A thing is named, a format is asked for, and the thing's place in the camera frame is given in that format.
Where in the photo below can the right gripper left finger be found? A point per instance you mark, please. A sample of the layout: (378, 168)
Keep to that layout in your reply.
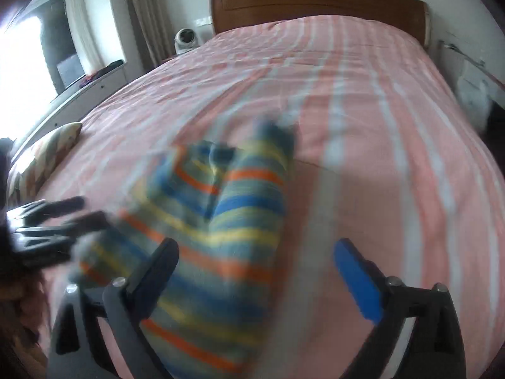
(77, 347)

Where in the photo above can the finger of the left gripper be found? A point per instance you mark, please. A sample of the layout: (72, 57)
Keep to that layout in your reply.
(39, 211)
(89, 223)

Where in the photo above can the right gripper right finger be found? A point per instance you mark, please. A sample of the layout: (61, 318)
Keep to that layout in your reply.
(435, 347)

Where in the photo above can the striped knit sweater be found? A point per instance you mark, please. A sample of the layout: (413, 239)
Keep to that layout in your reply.
(224, 206)

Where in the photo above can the striped pillow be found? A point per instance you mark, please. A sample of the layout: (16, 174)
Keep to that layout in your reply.
(35, 166)

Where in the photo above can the white window bench cabinet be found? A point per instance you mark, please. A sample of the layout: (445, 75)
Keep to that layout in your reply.
(75, 107)

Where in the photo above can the white sheer curtain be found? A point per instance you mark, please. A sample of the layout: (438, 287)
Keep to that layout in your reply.
(83, 39)

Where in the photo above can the pink striped bed cover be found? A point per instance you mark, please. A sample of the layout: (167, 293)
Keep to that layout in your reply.
(384, 156)

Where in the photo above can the white round fan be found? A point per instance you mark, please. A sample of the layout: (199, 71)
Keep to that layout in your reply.
(185, 40)

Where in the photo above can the beige curtain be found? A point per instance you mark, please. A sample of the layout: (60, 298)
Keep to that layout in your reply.
(156, 30)

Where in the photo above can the white plastic bag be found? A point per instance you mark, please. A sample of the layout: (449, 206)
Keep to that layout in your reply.
(475, 103)

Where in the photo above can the wooden headboard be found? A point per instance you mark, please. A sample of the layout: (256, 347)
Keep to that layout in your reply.
(410, 16)

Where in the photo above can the wall power socket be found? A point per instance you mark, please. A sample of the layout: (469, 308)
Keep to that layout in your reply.
(204, 21)

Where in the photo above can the clothes rack rail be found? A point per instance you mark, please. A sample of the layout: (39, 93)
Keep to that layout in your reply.
(478, 65)

